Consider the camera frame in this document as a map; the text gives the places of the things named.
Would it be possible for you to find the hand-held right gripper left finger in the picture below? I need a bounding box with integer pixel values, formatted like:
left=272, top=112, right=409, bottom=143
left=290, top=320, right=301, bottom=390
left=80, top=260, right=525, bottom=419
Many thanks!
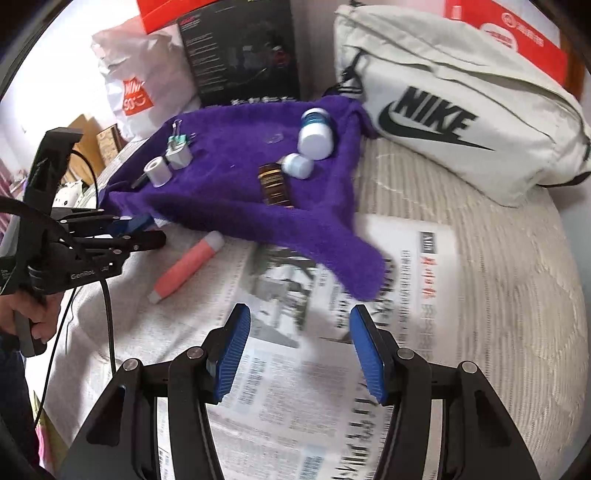
left=69, top=304, right=252, bottom=480

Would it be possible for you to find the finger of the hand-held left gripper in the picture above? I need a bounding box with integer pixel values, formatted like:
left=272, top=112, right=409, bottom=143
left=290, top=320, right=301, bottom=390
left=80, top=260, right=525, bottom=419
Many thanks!
left=69, top=230, right=168, bottom=269
left=51, top=208, right=154, bottom=234

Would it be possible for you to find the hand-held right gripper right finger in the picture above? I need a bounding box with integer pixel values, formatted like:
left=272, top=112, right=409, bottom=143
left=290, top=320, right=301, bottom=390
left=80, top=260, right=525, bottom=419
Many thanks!
left=349, top=304, right=541, bottom=480

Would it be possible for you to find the pink glue stick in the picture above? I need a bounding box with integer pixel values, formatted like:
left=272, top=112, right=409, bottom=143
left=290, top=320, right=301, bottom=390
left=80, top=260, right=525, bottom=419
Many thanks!
left=148, top=231, right=225, bottom=304

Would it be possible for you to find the small white roll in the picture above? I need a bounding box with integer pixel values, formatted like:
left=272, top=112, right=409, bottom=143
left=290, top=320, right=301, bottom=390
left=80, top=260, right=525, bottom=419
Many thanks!
left=143, top=156, right=172, bottom=188

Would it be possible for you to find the white charger plug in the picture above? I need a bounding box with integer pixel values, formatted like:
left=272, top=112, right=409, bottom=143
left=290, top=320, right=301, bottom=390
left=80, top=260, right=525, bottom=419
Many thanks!
left=165, top=141, right=194, bottom=169

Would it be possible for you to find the green binder clip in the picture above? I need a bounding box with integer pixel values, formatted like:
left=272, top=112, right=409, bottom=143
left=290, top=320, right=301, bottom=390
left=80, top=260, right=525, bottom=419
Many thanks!
left=167, top=119, right=192, bottom=151

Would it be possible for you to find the brown glass bottle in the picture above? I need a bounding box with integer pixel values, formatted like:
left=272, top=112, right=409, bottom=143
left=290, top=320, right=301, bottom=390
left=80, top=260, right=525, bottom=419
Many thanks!
left=257, top=162, right=294, bottom=208

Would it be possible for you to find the small white bottle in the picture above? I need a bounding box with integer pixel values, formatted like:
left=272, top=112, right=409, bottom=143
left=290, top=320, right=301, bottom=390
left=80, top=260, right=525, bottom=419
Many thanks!
left=280, top=152, right=315, bottom=180

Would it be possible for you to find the large white blue bottle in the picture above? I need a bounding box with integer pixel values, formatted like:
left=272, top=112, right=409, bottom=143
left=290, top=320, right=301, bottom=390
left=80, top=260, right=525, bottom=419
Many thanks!
left=297, top=107, right=335, bottom=161

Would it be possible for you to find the person's left hand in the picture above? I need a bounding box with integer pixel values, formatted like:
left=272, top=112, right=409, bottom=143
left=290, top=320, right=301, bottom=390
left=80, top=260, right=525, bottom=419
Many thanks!
left=0, top=292, right=64, bottom=345

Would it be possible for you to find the newspaper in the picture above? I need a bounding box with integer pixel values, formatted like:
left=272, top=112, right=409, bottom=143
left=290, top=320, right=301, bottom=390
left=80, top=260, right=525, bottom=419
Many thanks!
left=152, top=215, right=462, bottom=480

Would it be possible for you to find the patterned small box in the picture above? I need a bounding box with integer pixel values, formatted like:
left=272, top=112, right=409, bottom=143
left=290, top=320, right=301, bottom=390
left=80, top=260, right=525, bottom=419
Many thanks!
left=96, top=124, right=123, bottom=167

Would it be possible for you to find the purple towel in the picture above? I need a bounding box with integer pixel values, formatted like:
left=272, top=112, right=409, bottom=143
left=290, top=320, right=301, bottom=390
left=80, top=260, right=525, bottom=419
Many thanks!
left=99, top=95, right=389, bottom=303

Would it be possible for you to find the dark blue clothing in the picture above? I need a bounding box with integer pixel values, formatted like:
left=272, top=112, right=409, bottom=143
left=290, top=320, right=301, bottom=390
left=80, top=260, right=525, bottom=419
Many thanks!
left=0, top=335, right=40, bottom=467

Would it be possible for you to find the white plastic bag red logo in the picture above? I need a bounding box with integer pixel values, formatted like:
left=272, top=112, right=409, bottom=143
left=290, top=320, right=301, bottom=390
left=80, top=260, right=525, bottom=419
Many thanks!
left=91, top=21, right=201, bottom=141

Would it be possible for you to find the black headset box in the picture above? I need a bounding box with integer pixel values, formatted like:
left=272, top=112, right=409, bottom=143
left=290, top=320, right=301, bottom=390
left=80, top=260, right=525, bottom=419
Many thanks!
left=178, top=0, right=302, bottom=108

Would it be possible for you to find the pink floral cloth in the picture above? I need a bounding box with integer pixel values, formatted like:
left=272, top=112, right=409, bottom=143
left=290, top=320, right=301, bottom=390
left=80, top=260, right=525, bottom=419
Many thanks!
left=32, top=401, right=70, bottom=478

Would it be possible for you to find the red cardboard box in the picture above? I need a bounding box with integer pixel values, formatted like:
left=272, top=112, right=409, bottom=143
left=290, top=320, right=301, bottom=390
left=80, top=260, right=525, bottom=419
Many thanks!
left=136, top=0, right=241, bottom=34

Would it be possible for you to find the white waist bag black logo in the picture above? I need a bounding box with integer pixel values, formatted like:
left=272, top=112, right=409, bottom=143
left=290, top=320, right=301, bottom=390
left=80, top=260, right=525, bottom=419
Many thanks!
left=333, top=4, right=591, bottom=208

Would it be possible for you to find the red box white label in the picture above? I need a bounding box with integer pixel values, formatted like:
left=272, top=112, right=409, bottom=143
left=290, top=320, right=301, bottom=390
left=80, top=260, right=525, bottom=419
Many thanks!
left=443, top=0, right=568, bottom=86

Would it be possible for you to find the thick black cable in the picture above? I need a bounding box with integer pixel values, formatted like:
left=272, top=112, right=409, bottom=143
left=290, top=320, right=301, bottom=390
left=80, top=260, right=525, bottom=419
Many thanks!
left=69, top=150, right=118, bottom=377

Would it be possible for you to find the thin black cable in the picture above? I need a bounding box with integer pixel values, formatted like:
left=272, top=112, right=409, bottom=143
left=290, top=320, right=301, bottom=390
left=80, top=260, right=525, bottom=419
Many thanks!
left=32, top=288, right=77, bottom=428

